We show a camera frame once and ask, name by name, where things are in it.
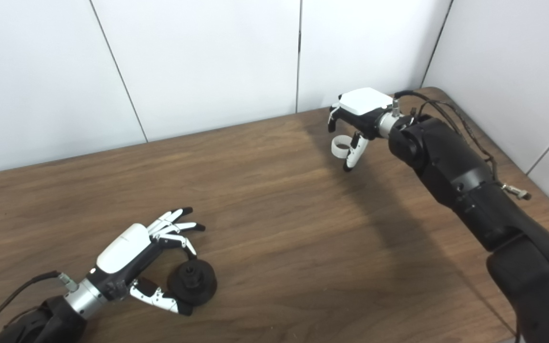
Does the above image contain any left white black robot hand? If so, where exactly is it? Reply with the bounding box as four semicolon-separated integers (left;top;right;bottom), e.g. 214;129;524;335
63;207;206;319

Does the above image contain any round black part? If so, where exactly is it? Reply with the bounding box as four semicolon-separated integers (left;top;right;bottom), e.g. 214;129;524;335
167;260;218;308

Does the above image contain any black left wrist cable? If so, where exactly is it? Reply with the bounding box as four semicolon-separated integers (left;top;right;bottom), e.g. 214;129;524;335
0;271;79;343

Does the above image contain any white ring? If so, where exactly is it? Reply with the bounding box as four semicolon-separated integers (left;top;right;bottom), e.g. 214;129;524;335
331;135;354;159

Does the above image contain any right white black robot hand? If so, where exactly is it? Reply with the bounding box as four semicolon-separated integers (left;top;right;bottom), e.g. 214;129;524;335
328;87;405;173

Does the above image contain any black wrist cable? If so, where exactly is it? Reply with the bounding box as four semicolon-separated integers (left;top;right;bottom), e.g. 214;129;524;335
393;90;500;182
0;271;79;343

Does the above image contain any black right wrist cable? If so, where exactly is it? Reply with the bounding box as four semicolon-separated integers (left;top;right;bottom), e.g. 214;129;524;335
393;90;500;182

